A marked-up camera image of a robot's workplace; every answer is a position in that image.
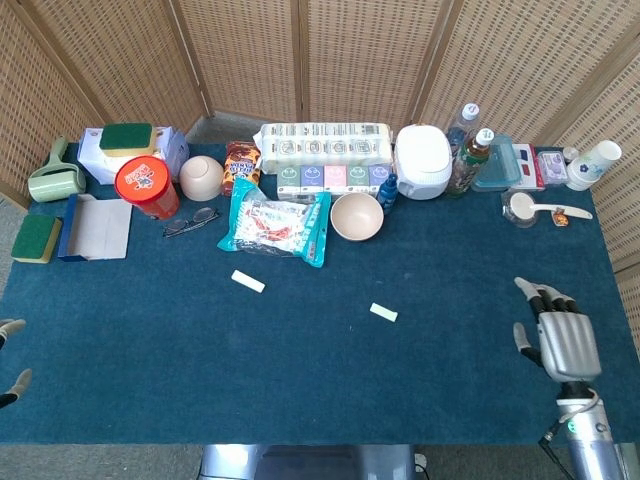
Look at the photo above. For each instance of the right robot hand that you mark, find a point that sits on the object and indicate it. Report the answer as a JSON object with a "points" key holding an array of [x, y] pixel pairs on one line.
{"points": [[570, 345]]}

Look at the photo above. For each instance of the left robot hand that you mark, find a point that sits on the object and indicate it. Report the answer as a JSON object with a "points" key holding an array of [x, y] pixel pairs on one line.
{"points": [[12, 326]]}

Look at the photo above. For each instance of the pale green sticky note pad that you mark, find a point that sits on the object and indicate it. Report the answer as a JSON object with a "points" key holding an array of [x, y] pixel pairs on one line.
{"points": [[248, 281]]}

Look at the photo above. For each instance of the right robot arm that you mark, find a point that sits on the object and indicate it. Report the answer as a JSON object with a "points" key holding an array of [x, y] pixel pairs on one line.
{"points": [[592, 440]]}

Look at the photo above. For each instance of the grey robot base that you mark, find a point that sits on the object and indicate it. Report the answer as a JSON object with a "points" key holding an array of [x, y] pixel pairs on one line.
{"points": [[300, 465]]}

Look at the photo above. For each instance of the green and yellow sponge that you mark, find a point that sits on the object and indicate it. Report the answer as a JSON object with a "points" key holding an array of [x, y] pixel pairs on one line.
{"points": [[35, 239], [125, 137]]}

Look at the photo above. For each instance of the small orange candy wrapper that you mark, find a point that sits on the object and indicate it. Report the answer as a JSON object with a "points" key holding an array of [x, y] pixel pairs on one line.
{"points": [[560, 217]]}

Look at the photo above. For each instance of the blue box with grey lid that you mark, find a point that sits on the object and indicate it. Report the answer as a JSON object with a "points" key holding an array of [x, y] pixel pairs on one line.
{"points": [[100, 227]]}

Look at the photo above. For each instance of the small glass bowl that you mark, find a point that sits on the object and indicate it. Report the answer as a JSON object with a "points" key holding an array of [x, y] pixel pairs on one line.
{"points": [[510, 215]]}

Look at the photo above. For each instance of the white plastic spoon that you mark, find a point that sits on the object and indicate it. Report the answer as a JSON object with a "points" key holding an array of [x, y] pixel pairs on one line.
{"points": [[522, 205]]}

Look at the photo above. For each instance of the green lint roller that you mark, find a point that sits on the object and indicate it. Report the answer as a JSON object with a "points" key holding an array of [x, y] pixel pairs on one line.
{"points": [[55, 182]]}

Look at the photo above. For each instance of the clear box with purple label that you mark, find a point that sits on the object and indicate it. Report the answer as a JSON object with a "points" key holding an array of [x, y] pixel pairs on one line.
{"points": [[552, 167]]}

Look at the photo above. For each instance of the floral paper cup stack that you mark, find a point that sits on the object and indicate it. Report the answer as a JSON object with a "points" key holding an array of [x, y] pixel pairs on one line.
{"points": [[592, 165]]}

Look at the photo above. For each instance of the red and blue card box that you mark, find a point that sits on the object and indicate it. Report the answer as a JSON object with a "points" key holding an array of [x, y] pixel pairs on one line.
{"points": [[527, 167]]}

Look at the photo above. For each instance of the small white cap bottle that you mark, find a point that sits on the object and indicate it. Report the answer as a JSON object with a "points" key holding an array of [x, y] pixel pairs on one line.
{"points": [[570, 155]]}

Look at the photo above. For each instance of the clear container with blue lid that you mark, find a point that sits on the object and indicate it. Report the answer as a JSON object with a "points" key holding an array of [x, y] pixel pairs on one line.
{"points": [[497, 167]]}

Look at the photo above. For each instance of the white tissue paper pack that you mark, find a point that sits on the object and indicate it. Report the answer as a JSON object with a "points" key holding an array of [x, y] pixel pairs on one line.
{"points": [[92, 150]]}

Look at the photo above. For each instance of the red instant noodle cup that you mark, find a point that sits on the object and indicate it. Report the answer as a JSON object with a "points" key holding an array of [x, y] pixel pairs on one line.
{"points": [[145, 180]]}

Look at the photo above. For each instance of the green tea bottle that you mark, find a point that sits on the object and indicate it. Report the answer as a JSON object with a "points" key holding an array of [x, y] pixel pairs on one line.
{"points": [[465, 167]]}

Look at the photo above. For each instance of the blue spray bottle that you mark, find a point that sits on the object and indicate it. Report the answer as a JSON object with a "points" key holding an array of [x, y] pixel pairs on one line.
{"points": [[387, 195]]}

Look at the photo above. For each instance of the white rice cooker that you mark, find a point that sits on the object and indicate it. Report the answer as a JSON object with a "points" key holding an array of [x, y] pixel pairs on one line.
{"points": [[422, 160]]}

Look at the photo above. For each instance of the beige bowl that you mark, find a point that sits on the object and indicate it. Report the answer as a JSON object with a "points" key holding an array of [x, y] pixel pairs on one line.
{"points": [[201, 177], [357, 217]]}

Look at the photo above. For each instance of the clear water bottle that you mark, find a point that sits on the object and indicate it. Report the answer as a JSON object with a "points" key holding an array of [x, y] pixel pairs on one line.
{"points": [[465, 122]]}

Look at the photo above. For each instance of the green pocket tissue pack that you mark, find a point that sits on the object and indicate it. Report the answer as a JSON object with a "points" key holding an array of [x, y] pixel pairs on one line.
{"points": [[288, 180], [358, 177]]}

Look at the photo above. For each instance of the blue table mat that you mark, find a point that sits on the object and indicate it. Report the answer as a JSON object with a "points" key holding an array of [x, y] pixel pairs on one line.
{"points": [[300, 360]]}

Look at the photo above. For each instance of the brown cookie bag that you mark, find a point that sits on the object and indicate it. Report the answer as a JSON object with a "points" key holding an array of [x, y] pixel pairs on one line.
{"points": [[242, 167]]}

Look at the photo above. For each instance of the teal snack package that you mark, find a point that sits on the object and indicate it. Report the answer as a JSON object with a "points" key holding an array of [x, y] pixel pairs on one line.
{"points": [[275, 230]]}

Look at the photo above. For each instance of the pink pocket tissue pack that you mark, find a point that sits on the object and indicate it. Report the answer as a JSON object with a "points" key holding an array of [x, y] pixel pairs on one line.
{"points": [[335, 178]]}

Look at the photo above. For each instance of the toilet paper roll pack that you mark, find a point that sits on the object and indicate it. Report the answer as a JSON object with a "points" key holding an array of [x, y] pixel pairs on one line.
{"points": [[325, 145]]}

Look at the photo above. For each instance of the wicker folding screen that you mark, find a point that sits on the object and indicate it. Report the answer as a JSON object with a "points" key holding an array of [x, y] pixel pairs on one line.
{"points": [[350, 50]]}

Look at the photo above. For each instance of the black frame eyeglasses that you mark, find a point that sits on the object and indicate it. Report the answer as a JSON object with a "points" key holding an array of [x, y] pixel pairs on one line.
{"points": [[202, 215]]}

